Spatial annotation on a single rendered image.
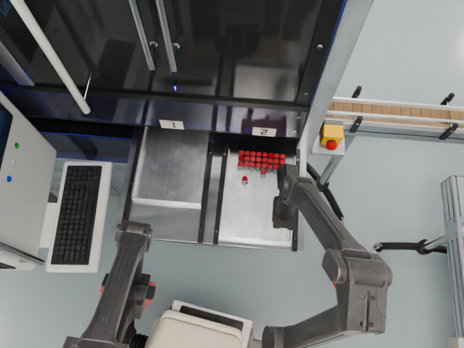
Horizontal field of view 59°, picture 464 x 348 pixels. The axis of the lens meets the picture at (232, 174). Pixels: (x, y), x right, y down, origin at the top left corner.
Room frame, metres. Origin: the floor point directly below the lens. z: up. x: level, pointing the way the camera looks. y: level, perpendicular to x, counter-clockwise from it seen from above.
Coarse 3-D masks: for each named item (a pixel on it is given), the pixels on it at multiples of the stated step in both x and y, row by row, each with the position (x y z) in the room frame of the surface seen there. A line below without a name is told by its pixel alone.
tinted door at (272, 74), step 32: (192, 0) 0.73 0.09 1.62; (224, 0) 0.72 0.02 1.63; (256, 0) 0.72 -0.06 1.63; (288, 0) 0.71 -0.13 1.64; (320, 0) 0.71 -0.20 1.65; (192, 32) 0.73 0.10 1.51; (224, 32) 0.72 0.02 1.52; (256, 32) 0.72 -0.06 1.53; (288, 32) 0.71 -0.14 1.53; (192, 64) 0.73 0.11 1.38; (224, 64) 0.72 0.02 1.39; (256, 64) 0.72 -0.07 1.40; (288, 64) 0.71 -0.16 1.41; (224, 96) 0.73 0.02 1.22; (256, 96) 0.72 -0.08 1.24; (288, 96) 0.71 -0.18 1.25
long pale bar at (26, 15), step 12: (12, 0) 0.68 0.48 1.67; (24, 12) 0.68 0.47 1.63; (36, 24) 0.69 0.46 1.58; (36, 36) 0.68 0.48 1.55; (48, 48) 0.69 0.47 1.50; (60, 60) 0.70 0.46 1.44; (60, 72) 0.68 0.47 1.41; (72, 84) 0.69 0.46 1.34; (72, 96) 0.69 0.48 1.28; (84, 96) 0.72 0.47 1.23; (84, 108) 0.68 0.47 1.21
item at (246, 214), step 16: (288, 160) 0.65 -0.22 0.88; (240, 176) 0.58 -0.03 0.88; (256, 176) 0.58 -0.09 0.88; (272, 176) 0.58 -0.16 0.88; (224, 192) 0.51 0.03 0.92; (240, 192) 0.52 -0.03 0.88; (256, 192) 0.52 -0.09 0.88; (272, 192) 0.52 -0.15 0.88; (224, 208) 0.45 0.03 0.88; (240, 208) 0.45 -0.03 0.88; (256, 208) 0.45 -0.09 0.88; (272, 208) 0.45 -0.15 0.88; (224, 224) 0.39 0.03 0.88; (240, 224) 0.39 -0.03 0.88; (256, 224) 0.39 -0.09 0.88; (272, 224) 0.39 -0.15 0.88; (256, 240) 0.33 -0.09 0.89; (272, 240) 0.32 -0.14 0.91; (288, 240) 0.33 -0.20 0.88
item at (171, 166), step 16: (144, 128) 0.77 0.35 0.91; (160, 128) 0.79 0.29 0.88; (144, 144) 0.72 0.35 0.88; (160, 144) 0.72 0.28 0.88; (176, 144) 0.72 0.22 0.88; (192, 144) 0.72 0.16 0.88; (208, 144) 0.71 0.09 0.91; (144, 160) 0.65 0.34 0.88; (160, 160) 0.65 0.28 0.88; (176, 160) 0.65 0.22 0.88; (192, 160) 0.65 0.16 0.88; (144, 176) 0.58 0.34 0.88; (160, 176) 0.58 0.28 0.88; (176, 176) 0.58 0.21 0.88; (192, 176) 0.58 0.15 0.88; (144, 192) 0.52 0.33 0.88; (160, 192) 0.52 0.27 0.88; (176, 192) 0.52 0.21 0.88; (192, 192) 0.52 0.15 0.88
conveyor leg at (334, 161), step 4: (348, 136) 0.82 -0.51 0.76; (352, 136) 0.81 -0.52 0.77; (348, 140) 0.81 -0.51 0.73; (352, 140) 0.82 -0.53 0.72; (348, 144) 0.81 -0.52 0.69; (332, 156) 0.84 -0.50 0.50; (332, 160) 0.82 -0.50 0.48; (336, 160) 0.81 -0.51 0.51; (340, 160) 0.82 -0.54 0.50; (328, 164) 0.83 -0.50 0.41; (332, 164) 0.82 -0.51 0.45; (336, 164) 0.81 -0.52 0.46; (328, 168) 0.82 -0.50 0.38; (332, 168) 0.81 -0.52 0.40; (324, 172) 0.83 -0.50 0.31; (328, 172) 0.82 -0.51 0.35; (332, 172) 0.81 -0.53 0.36; (324, 176) 0.82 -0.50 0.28; (328, 176) 0.81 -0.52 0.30; (320, 180) 0.83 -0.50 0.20; (324, 180) 0.81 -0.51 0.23; (328, 180) 0.82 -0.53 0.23; (320, 184) 0.82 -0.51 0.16; (324, 184) 0.81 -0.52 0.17
